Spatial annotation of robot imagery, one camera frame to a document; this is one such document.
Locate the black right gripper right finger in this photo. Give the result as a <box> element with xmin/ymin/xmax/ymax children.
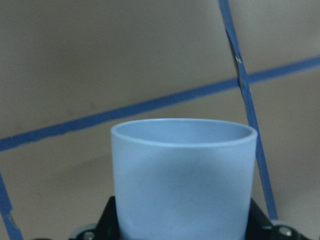
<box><xmin>245</xmin><ymin>199</ymin><xmax>273</xmax><ymax>240</ymax></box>

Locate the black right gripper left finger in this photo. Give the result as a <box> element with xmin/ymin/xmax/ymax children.
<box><xmin>94</xmin><ymin>196</ymin><xmax>120</xmax><ymax>240</ymax></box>

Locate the light blue cup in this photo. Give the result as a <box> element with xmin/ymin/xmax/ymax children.
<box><xmin>110</xmin><ymin>118</ymin><xmax>258</xmax><ymax>240</ymax></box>

